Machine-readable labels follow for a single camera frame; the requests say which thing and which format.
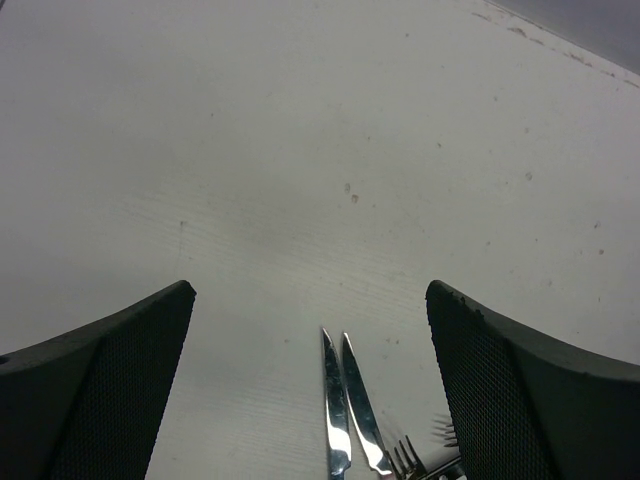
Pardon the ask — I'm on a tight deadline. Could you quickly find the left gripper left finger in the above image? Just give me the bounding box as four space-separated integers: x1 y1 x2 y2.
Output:
1 280 196 479

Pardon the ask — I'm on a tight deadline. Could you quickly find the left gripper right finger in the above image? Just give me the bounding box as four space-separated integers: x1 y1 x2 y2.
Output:
425 280 639 479

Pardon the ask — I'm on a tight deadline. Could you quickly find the black handled fork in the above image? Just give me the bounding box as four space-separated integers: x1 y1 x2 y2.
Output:
427 412 466 480

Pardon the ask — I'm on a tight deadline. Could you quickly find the pink handled knife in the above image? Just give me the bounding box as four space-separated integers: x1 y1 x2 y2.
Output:
341 332 395 479

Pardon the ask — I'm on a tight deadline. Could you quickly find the black handled knife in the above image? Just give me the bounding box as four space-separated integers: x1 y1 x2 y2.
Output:
320 327 352 480

